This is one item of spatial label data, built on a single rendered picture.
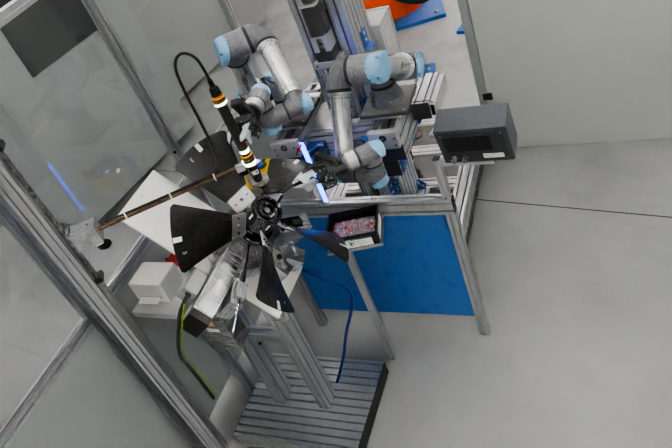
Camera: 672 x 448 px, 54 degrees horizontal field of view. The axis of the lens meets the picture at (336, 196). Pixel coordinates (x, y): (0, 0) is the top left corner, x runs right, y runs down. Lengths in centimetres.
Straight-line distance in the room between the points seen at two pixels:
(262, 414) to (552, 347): 136
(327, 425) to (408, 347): 56
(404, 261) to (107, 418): 139
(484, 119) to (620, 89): 175
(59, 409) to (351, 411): 121
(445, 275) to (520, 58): 147
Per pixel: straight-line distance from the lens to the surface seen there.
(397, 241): 291
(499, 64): 396
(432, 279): 305
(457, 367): 318
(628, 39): 386
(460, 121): 238
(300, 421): 316
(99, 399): 285
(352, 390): 315
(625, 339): 320
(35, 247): 258
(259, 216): 230
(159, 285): 273
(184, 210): 221
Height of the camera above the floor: 254
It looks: 36 degrees down
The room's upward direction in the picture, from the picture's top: 23 degrees counter-clockwise
